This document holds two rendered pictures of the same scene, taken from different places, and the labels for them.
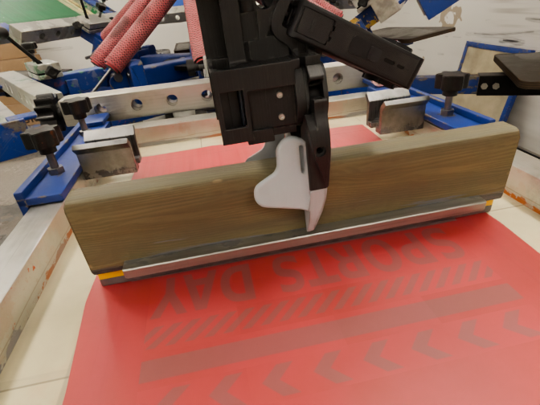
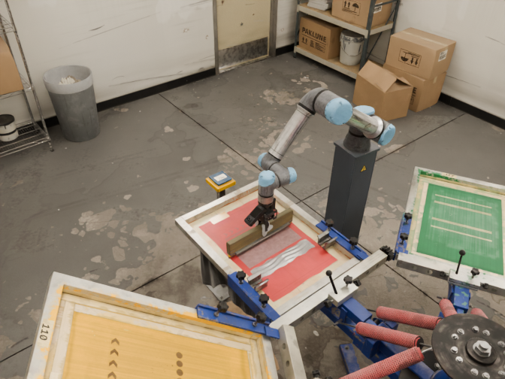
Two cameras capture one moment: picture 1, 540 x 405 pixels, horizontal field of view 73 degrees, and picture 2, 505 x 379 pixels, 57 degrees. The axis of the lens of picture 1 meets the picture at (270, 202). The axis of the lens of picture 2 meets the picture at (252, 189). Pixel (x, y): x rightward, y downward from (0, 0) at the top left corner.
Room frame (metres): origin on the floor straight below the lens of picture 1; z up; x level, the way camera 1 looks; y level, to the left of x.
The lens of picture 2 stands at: (1.72, -0.93, 2.63)
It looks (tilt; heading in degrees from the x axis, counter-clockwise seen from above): 39 degrees down; 149
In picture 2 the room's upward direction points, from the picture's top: 1 degrees clockwise
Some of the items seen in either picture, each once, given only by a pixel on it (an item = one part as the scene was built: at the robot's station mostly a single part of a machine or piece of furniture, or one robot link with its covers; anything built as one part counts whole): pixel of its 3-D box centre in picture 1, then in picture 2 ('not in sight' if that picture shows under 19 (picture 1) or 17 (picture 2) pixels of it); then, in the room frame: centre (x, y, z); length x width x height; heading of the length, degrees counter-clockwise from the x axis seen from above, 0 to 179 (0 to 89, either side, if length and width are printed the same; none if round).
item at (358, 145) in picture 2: not in sight; (358, 137); (0.13, 0.69, 1.25); 0.15 x 0.15 x 0.10
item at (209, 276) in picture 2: not in sight; (227, 283); (0.31, -0.24, 0.74); 0.46 x 0.04 x 0.42; 8
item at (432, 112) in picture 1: (416, 116); (252, 298); (0.61, -0.27, 0.97); 0.30 x 0.05 x 0.07; 8
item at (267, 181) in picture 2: not in sight; (267, 183); (0.30, -0.01, 1.30); 0.09 x 0.08 x 0.11; 92
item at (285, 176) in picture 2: not in sight; (282, 175); (0.27, 0.09, 1.30); 0.11 x 0.11 x 0.08; 2
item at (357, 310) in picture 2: not in sight; (351, 307); (0.89, 0.06, 1.02); 0.17 x 0.06 x 0.05; 8
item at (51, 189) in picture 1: (79, 166); (339, 242); (0.53, 0.29, 0.97); 0.30 x 0.05 x 0.07; 8
